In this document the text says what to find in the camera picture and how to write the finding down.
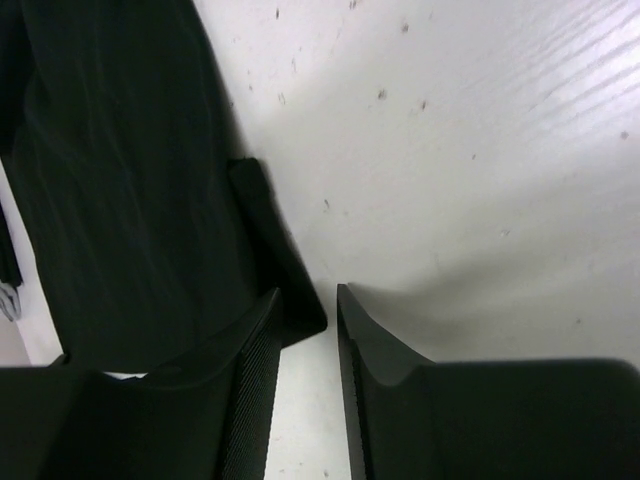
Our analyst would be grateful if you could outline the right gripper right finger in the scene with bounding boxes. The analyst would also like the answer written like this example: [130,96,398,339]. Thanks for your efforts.
[337,284,435,479]

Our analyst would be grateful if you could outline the black tank top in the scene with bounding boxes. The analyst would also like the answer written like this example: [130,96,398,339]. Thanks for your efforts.
[1,1,327,373]

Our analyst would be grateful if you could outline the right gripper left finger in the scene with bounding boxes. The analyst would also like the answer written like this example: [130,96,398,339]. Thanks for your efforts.
[99,287,284,480]

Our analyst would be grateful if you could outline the folded grey tank top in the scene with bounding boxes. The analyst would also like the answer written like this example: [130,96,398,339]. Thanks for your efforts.
[0,282,22,322]

